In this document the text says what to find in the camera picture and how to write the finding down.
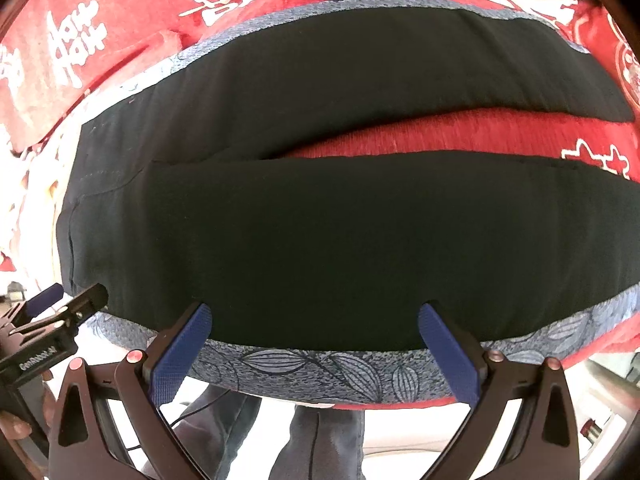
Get black pants with patterned lining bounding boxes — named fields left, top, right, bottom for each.
left=56, top=0, right=639, bottom=404

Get person's left hand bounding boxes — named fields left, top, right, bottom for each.
left=1, top=370, right=56, bottom=479

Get person's legs in jeans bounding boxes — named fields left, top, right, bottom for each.
left=172, top=386, right=364, bottom=479

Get red blanket with white characters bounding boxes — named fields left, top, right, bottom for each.
left=0, top=0, right=640, bottom=376

